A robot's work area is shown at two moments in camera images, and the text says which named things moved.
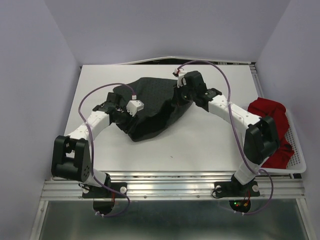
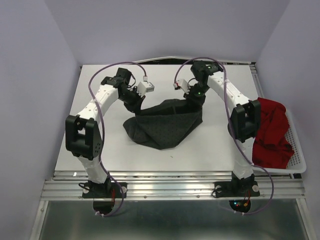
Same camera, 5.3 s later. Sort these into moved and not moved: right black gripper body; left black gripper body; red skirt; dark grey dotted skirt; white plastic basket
Moved: dark grey dotted skirt; left black gripper body; right black gripper body
Not moved: red skirt; white plastic basket
